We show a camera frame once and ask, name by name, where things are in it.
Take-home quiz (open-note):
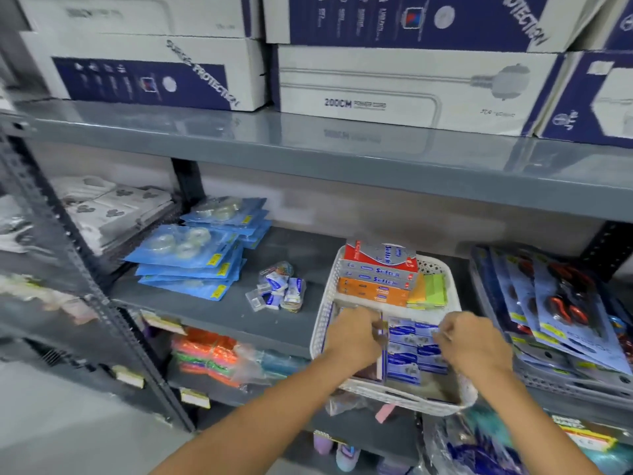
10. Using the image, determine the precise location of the person's right hand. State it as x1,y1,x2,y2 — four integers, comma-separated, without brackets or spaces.
432,311,515,387

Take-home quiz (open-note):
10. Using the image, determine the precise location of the person's left hand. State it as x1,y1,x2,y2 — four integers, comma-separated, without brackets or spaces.
324,305,389,374

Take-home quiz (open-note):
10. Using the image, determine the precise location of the person's right forearm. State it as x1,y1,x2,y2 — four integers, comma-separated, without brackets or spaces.
470,368,603,475

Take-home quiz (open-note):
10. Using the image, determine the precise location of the person's left forearm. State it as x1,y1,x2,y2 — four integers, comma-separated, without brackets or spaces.
148,358,363,475

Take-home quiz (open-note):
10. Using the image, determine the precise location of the orange flat box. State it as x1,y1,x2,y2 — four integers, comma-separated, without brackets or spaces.
338,277,414,299
337,287,411,307

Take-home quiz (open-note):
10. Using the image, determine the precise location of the pile of blue eraser packets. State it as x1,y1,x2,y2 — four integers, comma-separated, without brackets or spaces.
387,316,450,387

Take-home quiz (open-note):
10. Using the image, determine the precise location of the green sticky note pad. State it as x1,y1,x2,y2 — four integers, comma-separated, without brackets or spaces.
424,274,449,308

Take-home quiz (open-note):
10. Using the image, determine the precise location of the yellow sticky note pad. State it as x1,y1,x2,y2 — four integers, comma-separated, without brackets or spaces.
407,274,427,306

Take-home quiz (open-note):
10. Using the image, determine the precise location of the white plastic lattice basket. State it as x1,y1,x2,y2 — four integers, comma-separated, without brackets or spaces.
310,244,479,417

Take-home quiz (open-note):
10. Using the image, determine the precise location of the red white flat box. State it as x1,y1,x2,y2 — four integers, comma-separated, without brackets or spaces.
343,240,420,273

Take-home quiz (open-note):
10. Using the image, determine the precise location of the small clear crumpled bag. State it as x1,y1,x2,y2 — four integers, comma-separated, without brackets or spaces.
326,390,370,417

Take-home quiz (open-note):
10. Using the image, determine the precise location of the clear bag of small erasers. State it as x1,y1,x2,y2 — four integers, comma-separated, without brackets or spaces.
245,261,308,313

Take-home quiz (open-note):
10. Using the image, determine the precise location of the clear plastic bag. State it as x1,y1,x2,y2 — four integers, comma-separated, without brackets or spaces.
231,342,311,387

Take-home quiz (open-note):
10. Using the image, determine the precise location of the pile of dark blue packets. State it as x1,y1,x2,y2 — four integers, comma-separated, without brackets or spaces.
422,408,526,475

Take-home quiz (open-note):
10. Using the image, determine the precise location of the row of blue scissors packets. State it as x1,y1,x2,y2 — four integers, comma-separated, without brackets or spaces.
470,243,633,377

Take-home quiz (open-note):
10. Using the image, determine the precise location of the grey metal shelving rack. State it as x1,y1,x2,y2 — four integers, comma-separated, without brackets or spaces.
0,0,633,475

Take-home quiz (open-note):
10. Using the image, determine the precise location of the yellow label hanging packet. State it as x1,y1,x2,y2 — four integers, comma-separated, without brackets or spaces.
548,412,620,454

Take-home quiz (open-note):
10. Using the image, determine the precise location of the stack of neon coloured packs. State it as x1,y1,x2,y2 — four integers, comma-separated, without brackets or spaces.
170,327,244,389

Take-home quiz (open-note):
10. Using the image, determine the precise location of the yellow white shelf label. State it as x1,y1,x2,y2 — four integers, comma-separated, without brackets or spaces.
140,310,187,336
111,364,145,389
178,388,211,410

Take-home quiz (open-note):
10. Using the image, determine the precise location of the stack of blue tape packets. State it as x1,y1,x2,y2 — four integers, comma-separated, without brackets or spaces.
123,196,273,302

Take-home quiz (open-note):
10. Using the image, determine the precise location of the stack of white blue cartons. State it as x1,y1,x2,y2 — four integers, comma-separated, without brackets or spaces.
14,0,633,149

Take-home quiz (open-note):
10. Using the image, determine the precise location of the stack of white flat packets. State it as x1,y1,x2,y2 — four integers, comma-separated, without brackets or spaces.
48,175,177,256

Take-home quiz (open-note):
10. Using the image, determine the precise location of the pile of pale packets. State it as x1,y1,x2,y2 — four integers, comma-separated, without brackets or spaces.
0,273,101,326

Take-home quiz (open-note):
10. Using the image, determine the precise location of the pile of clear packets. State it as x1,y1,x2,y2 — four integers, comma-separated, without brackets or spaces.
0,193,51,254

